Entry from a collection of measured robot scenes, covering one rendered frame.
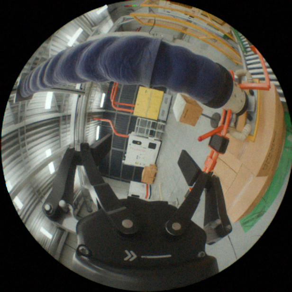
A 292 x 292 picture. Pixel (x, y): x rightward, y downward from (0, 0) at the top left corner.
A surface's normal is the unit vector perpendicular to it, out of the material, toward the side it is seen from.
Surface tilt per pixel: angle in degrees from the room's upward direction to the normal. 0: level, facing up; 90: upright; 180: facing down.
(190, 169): 0
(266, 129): 0
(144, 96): 90
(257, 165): 0
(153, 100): 90
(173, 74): 68
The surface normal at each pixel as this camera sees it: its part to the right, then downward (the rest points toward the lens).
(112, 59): -0.06, 0.73
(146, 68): -0.50, 0.76
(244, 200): -0.98, -0.21
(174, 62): -0.42, 0.55
